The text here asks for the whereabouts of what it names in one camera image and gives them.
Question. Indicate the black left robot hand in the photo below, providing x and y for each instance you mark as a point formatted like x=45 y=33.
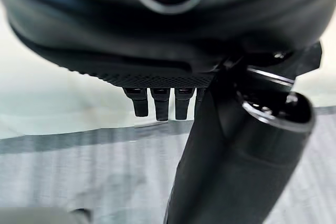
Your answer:
x=168 y=37

